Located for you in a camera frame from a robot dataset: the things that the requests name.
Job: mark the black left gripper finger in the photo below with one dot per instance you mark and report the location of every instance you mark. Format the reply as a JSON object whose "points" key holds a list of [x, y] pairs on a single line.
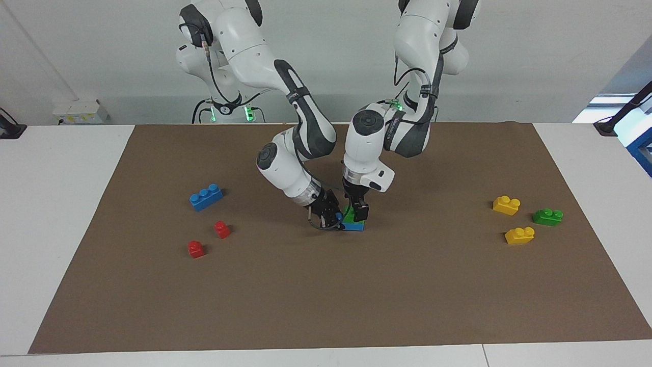
{"points": [[362, 212], [348, 208]]}

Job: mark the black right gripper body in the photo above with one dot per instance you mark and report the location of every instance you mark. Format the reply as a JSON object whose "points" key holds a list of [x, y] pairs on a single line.
{"points": [[322, 206]]}

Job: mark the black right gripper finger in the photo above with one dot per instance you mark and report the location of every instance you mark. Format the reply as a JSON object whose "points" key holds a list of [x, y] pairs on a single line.
{"points": [[326, 224], [337, 220]]}

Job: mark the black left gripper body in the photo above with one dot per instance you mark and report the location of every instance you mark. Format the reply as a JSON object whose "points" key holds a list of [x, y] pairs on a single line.
{"points": [[354, 193]]}

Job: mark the green two-stud block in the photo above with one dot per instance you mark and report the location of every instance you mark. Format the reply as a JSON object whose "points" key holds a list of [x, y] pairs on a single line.
{"points": [[352, 216], [547, 217]]}

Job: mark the blue three-stud block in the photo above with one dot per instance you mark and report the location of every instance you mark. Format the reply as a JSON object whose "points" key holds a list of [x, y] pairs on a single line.
{"points": [[354, 227], [206, 199]]}

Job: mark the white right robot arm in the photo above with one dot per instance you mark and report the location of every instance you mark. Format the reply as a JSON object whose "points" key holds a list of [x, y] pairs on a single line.
{"points": [[285, 168]]}

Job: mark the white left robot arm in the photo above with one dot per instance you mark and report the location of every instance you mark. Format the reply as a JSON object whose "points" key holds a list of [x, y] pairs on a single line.
{"points": [[407, 132]]}

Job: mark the red one-stud block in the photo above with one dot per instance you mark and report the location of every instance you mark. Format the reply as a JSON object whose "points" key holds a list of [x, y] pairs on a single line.
{"points": [[196, 250], [222, 230]]}

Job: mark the yellow two-stud block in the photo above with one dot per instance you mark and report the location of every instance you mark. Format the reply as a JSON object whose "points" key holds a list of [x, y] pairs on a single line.
{"points": [[519, 236], [506, 206]]}

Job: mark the brown table mat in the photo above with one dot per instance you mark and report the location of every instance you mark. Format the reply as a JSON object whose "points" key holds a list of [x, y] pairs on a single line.
{"points": [[326, 295]]}

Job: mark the white box with labels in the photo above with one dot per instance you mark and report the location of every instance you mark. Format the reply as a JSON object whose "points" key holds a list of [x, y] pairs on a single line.
{"points": [[79, 112]]}

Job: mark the black slanted pole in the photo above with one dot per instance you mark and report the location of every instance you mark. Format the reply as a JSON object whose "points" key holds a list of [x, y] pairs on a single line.
{"points": [[631, 102]]}

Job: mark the black table clamp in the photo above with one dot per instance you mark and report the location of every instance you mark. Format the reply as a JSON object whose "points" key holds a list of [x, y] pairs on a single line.
{"points": [[10, 130]]}

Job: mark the blue frame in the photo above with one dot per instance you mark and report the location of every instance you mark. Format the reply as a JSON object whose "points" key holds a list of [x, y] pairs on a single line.
{"points": [[641, 142]]}

